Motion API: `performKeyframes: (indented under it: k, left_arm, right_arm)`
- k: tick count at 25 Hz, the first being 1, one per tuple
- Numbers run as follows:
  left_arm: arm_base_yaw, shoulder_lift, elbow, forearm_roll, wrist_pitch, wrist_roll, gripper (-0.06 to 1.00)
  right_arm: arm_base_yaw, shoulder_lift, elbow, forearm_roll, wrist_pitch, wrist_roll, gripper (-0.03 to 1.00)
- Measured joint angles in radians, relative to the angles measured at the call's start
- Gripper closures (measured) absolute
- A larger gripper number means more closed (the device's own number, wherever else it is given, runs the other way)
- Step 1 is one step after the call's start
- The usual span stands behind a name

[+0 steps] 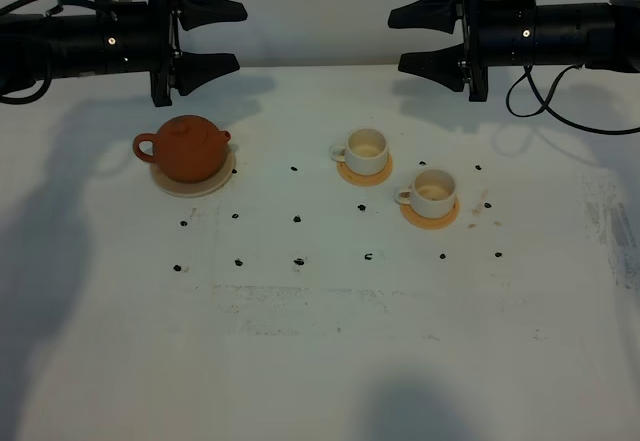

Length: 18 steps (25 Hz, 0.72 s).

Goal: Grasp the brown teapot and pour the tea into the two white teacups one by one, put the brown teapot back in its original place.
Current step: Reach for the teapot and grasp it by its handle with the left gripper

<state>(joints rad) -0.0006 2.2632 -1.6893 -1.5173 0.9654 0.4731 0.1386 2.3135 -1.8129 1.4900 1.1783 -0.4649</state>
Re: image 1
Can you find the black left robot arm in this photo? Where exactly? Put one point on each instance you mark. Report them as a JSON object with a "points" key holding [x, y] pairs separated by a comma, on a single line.
{"points": [[44, 40]]}

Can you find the orange coaster front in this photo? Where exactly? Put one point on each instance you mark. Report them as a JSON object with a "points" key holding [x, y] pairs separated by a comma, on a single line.
{"points": [[430, 223]]}

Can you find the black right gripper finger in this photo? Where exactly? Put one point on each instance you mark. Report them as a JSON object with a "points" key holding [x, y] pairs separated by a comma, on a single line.
{"points": [[441, 66], [437, 15]]}

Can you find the white teacup front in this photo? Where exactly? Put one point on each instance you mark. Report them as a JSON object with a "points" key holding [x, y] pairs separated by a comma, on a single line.
{"points": [[431, 194]]}

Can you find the orange coaster rear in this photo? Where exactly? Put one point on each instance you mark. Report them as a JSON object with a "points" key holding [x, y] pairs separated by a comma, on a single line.
{"points": [[365, 180]]}

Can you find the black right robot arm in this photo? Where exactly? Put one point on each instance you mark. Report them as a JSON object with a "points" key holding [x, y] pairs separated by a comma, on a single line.
{"points": [[597, 36]]}

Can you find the orange coaster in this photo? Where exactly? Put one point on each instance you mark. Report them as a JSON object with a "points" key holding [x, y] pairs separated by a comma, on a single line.
{"points": [[430, 223], [365, 180]]}

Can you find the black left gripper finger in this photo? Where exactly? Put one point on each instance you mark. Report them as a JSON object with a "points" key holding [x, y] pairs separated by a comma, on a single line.
{"points": [[197, 13], [194, 70]]}

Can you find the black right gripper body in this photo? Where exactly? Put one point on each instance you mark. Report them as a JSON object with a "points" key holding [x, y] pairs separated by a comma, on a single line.
{"points": [[493, 35]]}

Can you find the white teacup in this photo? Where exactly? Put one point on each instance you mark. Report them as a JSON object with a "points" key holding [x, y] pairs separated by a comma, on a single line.
{"points": [[431, 194], [365, 152]]}

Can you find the brown clay teapot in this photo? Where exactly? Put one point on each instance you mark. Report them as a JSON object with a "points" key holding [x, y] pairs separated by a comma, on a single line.
{"points": [[186, 149]]}

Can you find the beige round teapot coaster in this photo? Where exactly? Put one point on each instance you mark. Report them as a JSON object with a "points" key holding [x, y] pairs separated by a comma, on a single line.
{"points": [[198, 189]]}

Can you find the white teacup rear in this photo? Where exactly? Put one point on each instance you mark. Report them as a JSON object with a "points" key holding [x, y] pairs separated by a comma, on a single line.
{"points": [[365, 152]]}

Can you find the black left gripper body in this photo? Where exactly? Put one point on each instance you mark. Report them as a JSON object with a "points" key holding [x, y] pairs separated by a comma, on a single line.
{"points": [[140, 37]]}

